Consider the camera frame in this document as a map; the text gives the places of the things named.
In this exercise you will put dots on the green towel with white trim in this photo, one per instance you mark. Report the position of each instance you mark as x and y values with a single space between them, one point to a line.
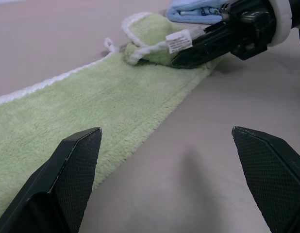
91 97

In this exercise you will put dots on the folded light blue towel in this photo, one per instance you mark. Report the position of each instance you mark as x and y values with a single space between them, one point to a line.
191 12

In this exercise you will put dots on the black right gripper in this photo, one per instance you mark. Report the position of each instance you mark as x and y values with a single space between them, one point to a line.
252 26

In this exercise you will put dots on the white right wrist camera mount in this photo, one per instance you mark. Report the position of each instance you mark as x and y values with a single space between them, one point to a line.
282 21

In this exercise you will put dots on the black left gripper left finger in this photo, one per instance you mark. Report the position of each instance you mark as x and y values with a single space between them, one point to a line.
55 189

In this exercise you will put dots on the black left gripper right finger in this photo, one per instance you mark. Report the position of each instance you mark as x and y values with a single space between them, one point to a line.
273 179

